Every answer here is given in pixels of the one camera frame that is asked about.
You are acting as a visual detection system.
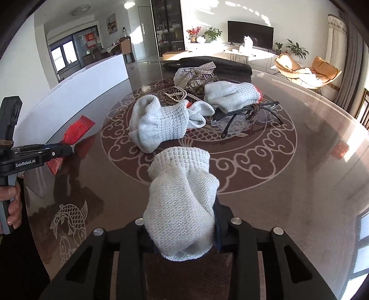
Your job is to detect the white tv cabinet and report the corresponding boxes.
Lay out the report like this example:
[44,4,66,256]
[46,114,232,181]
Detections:
[184,40,277,61]

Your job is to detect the covered standing air conditioner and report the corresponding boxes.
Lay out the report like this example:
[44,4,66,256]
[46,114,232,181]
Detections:
[327,14,348,71]

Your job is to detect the white knit work glove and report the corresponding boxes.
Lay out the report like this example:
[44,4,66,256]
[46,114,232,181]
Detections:
[128,95,216,154]
[203,81,263,111]
[143,147,220,261]

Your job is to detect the light wooden low bench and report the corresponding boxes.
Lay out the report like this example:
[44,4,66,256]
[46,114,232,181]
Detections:
[162,50,191,61]

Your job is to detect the wicker back wooden chair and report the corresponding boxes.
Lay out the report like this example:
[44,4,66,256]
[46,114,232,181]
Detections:
[119,37,132,55]

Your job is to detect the pearl bronze hair clip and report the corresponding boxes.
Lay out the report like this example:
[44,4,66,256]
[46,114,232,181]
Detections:
[164,88,203,106]

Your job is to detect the red flower arrangement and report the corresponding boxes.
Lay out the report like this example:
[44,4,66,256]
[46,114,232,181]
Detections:
[186,26,202,44]

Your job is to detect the bronze claw hair clip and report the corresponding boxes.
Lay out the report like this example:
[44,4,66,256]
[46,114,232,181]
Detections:
[189,76,215,97]

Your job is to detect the person's left hand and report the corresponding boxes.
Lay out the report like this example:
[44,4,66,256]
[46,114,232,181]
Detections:
[0,183,23,230]

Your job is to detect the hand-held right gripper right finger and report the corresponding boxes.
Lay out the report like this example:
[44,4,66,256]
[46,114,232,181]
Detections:
[213,202,335,300]

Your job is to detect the red snack packet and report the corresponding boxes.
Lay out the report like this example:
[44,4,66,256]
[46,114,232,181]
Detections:
[61,115,96,146]

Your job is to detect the wooden dining chair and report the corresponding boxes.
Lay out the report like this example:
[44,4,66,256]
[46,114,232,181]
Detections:
[354,88,369,130]

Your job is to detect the large leafy potted plant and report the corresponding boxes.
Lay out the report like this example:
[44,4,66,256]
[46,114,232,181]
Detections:
[284,39,309,60]

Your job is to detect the orange lounge chair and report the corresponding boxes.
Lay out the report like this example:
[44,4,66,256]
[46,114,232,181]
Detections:
[274,53,323,88]
[311,56,342,84]

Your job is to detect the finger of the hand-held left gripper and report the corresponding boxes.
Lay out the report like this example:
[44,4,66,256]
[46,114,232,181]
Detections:
[43,144,72,159]
[16,144,62,152]

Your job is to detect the grey curtain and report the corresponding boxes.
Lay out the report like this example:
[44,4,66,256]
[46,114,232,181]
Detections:
[336,9,366,113]

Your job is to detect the dark glass display cabinet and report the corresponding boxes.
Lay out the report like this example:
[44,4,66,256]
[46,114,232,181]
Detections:
[150,0,185,58]

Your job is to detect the glass balcony door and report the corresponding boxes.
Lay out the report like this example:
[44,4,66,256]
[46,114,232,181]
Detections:
[48,25,100,74]

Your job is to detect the black framed glasses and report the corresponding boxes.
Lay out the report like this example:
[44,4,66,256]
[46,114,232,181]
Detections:
[210,101,284,138]

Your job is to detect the white container box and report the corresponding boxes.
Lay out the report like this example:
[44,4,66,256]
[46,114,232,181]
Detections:
[13,54,130,150]

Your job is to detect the rhinestone bow hair clip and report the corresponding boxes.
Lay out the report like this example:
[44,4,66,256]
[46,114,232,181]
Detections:
[178,61,217,88]

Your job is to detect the black bag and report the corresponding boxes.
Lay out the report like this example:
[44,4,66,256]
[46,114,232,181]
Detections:
[163,56,253,76]

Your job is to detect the blue white tissue packet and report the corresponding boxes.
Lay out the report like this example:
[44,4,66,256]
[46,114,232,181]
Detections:
[174,68,191,84]

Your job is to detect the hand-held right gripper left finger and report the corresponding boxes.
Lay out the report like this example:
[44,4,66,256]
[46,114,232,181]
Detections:
[39,218,158,300]

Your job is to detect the white coffee table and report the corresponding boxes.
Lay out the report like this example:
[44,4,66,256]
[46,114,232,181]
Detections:
[224,48,276,62]

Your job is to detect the white door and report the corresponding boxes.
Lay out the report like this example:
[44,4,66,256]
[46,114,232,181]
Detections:
[138,13,153,57]

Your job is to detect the brown cord tie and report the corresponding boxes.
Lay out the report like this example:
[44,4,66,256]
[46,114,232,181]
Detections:
[248,103,263,119]

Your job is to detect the framed wall painting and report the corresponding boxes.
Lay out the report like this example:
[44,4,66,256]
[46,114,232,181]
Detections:
[106,13,119,35]

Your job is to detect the black television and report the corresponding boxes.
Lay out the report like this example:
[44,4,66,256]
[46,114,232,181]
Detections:
[227,20,274,48]

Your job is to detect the white cat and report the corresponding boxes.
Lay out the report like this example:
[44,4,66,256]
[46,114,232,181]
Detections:
[239,35,254,55]

